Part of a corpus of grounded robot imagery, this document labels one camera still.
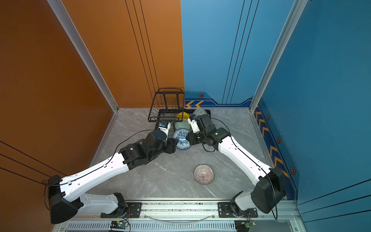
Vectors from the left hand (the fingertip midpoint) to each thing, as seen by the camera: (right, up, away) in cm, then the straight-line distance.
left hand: (174, 138), depth 73 cm
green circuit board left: (-26, -42, -3) cm, 50 cm away
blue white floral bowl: (+3, +2, +4) cm, 5 cm away
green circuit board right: (+34, -43, -3) cm, 55 cm away
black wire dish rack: (-9, +20, +34) cm, 40 cm away
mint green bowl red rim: (+3, +6, +32) cm, 33 cm away
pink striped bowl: (+16, -23, +11) cm, 30 cm away
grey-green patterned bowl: (+15, +16, +38) cm, 44 cm away
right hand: (+6, 0, +5) cm, 8 cm away
